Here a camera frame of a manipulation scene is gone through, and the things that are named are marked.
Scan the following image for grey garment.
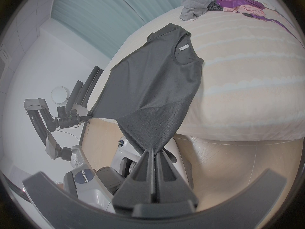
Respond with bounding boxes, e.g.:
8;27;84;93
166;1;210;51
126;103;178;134
179;0;216;22

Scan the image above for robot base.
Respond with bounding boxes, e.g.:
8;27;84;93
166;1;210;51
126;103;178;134
62;134;194;215

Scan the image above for black shiny garment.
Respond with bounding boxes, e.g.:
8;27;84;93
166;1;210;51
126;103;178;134
207;0;224;12

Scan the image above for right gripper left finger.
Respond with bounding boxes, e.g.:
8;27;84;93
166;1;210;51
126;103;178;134
112;149;155;213

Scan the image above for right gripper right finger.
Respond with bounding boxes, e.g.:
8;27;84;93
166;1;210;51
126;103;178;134
155;149;199;210

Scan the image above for round white ceiling lamp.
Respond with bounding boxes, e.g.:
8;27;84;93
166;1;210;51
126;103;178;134
51;86;68;104

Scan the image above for black T-shirt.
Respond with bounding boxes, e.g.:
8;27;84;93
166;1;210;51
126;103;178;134
89;23;204;156

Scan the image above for pink garment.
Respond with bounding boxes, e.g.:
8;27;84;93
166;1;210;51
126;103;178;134
223;4;265;17

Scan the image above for bed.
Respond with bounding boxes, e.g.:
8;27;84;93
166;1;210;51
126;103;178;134
87;0;305;142

